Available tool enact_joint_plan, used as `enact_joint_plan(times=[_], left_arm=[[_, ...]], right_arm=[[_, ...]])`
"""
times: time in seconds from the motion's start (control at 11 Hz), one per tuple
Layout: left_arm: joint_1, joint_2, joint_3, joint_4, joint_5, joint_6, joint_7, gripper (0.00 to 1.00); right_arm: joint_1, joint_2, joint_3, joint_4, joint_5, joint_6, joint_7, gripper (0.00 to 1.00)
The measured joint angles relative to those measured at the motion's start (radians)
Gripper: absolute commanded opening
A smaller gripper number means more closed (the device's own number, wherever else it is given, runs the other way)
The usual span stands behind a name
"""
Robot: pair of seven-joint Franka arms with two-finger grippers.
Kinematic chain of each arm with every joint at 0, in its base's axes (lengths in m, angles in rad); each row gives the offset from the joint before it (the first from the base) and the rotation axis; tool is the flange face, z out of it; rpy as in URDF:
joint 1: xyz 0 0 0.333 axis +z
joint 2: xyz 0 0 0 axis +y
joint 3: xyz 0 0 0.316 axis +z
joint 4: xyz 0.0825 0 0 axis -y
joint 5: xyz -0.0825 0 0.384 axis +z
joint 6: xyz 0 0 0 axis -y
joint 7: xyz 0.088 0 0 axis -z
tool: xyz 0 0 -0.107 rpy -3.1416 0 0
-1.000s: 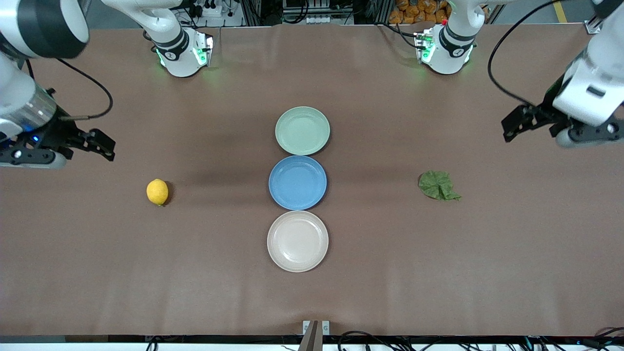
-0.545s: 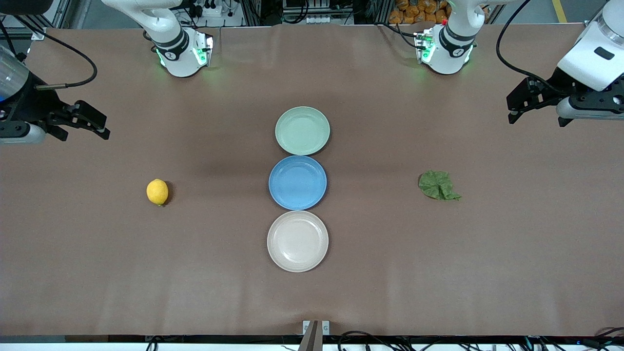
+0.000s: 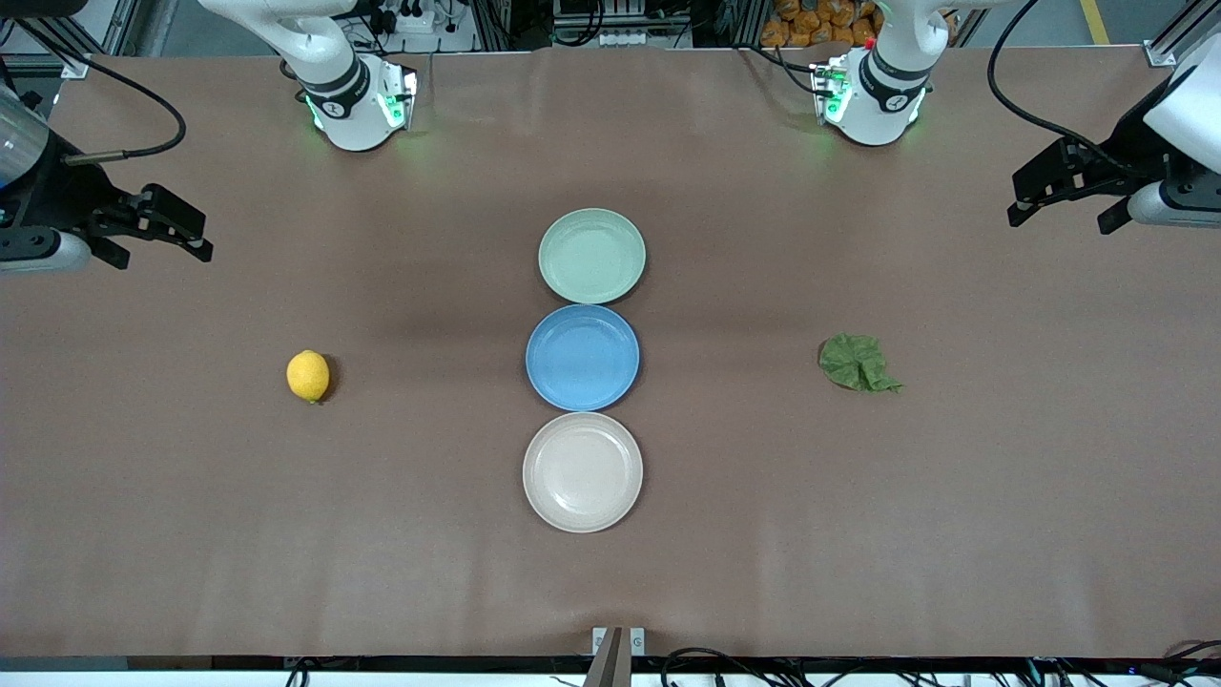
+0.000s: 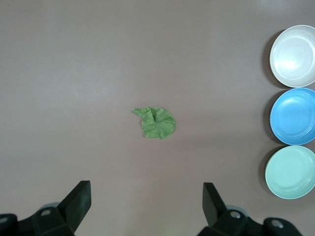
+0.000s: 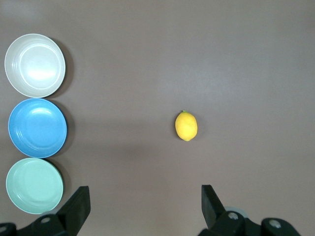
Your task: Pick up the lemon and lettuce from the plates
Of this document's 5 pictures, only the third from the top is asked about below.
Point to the white power strip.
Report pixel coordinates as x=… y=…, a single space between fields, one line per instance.
x=625 y=40
x=415 y=19

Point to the large table cover sheet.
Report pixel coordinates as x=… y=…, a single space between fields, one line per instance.
x=191 y=477

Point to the beige plate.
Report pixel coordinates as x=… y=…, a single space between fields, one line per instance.
x=582 y=472

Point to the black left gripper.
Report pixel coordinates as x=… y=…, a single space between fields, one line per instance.
x=1124 y=145

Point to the blue plate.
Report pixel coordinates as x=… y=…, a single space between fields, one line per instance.
x=582 y=358

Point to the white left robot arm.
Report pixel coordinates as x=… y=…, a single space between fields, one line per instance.
x=887 y=95

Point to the yellow lemon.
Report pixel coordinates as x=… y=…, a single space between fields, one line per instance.
x=308 y=375

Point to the camera mount post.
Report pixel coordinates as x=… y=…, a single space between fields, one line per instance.
x=610 y=668

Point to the aluminium frame strut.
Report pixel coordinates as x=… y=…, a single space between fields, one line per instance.
x=48 y=33
x=1178 y=38

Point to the green lettuce leaf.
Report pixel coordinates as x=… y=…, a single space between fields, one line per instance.
x=854 y=363

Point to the pile of orange objects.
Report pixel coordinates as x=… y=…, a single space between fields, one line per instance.
x=811 y=21

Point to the pale green plate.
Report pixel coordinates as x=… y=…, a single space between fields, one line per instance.
x=591 y=256

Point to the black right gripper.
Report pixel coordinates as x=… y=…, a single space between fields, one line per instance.
x=55 y=191

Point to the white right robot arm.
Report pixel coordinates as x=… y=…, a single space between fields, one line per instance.
x=343 y=95

